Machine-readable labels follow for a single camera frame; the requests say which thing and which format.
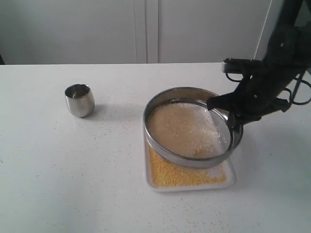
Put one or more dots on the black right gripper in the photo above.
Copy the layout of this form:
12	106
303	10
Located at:
255	96

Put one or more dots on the round stainless steel sieve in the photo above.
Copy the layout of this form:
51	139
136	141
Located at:
198	97

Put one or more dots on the stainless steel cup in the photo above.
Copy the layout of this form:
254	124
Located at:
79	100

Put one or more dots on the rice and millet grain mix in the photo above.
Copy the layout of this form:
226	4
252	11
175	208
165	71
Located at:
189	130

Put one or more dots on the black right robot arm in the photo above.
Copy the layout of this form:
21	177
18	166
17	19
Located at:
288	52

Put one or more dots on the yellow millet in tray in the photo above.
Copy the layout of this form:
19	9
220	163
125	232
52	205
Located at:
165	174

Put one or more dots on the white square tray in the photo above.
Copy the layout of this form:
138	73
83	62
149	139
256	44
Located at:
227	167

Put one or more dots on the white cabinet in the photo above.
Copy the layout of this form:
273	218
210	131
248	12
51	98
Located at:
134	31

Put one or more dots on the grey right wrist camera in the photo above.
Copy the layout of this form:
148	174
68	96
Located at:
238	66

